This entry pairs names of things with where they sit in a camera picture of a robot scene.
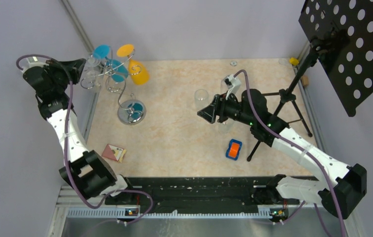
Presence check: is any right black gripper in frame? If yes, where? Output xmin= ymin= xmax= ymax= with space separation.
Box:
xmin=198 ymin=90 xmax=255 ymax=126

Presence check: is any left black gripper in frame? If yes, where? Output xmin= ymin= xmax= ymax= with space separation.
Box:
xmin=44 ymin=58 xmax=85 ymax=92

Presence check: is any clear ribbed short glass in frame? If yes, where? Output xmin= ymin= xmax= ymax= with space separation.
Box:
xmin=194 ymin=89 xmax=209 ymax=111

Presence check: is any clear flute wine glass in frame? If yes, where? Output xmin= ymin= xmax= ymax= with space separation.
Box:
xmin=220 ymin=78 xmax=231 ymax=94

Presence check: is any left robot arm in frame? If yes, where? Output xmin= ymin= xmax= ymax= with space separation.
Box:
xmin=16 ymin=54 xmax=136 ymax=204

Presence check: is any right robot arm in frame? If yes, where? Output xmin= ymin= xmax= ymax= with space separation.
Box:
xmin=197 ymin=89 xmax=367 ymax=220

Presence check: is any blue wine glass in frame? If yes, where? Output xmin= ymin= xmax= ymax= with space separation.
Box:
xmin=92 ymin=44 xmax=128 ymax=83

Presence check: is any yellow wine glass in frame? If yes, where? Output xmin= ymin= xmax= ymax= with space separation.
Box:
xmin=116 ymin=44 xmax=150 ymax=85

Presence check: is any chrome wine glass rack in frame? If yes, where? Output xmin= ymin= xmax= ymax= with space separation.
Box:
xmin=99 ymin=51 xmax=147 ymax=125

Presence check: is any blue orange toy car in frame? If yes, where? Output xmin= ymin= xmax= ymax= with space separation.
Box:
xmin=225 ymin=139 xmax=243 ymax=160

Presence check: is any pink card box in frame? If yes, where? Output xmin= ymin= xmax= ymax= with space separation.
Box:
xmin=101 ymin=144 xmax=127 ymax=163

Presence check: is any yellow corner clip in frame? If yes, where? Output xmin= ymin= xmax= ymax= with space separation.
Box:
xmin=289 ymin=57 xmax=299 ymax=66

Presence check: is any black perforated music stand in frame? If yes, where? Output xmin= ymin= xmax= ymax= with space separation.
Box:
xmin=245 ymin=0 xmax=373 ymax=162

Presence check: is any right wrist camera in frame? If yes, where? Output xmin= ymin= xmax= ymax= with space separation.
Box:
xmin=222 ymin=75 xmax=241 ymax=100

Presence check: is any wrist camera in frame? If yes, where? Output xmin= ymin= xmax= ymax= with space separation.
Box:
xmin=21 ymin=56 xmax=47 ymax=73
xmin=222 ymin=75 xmax=241 ymax=100

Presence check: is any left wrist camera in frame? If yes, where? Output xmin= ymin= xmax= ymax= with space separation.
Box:
xmin=21 ymin=56 xmax=47 ymax=73

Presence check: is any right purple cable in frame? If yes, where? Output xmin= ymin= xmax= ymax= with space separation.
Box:
xmin=232 ymin=69 xmax=347 ymax=237

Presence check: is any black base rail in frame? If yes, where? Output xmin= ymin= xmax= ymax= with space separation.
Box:
xmin=105 ymin=176 xmax=305 ymax=217

